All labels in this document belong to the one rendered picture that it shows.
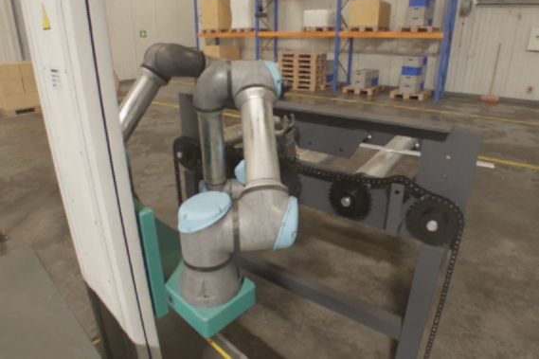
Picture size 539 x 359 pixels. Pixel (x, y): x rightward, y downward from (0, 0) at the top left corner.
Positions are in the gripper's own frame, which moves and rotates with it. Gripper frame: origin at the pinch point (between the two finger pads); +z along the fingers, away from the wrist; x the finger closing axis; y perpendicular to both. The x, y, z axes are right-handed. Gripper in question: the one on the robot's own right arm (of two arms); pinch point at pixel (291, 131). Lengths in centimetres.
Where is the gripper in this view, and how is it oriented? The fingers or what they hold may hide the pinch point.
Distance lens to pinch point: 127.3
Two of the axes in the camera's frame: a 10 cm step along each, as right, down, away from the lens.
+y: -1.6, -8.4, -5.2
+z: 5.5, -5.2, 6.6
